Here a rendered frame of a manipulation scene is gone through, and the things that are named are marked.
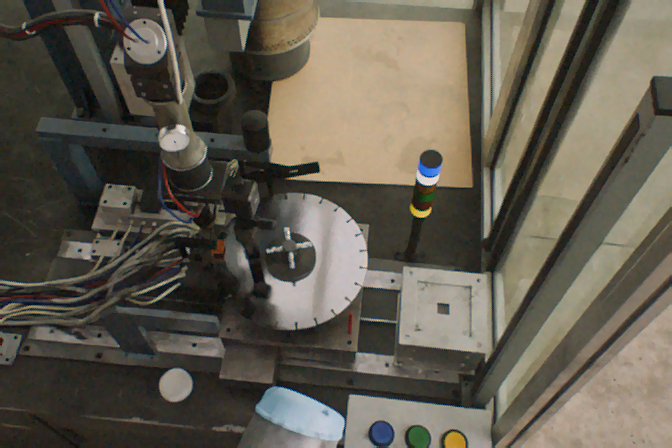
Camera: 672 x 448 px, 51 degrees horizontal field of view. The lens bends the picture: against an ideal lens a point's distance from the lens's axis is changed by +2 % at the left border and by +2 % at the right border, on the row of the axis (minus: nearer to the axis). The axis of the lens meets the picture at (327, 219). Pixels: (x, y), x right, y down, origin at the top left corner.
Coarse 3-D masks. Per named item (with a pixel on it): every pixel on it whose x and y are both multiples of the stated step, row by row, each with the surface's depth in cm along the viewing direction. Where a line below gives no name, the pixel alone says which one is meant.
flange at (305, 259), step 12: (276, 240) 148; (300, 240) 148; (276, 252) 146; (300, 252) 145; (312, 252) 147; (276, 264) 145; (288, 264) 145; (300, 264) 145; (312, 264) 145; (276, 276) 144; (288, 276) 144; (300, 276) 144
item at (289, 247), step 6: (288, 228) 145; (288, 234) 144; (288, 240) 143; (282, 246) 143; (288, 246) 142; (294, 246) 142; (300, 246) 143; (306, 246) 143; (270, 252) 143; (288, 252) 142; (294, 252) 143; (288, 258) 142
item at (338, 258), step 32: (288, 224) 151; (320, 224) 151; (352, 224) 151; (224, 256) 147; (320, 256) 147; (352, 256) 147; (224, 288) 143; (256, 288) 143; (288, 288) 143; (320, 288) 143; (352, 288) 143; (288, 320) 140; (320, 320) 140
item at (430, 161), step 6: (426, 150) 136; (432, 150) 136; (420, 156) 135; (426, 156) 135; (432, 156) 135; (438, 156) 135; (420, 162) 134; (426, 162) 134; (432, 162) 134; (438, 162) 134; (420, 168) 136; (426, 168) 134; (432, 168) 134; (438, 168) 134; (426, 174) 136; (432, 174) 135
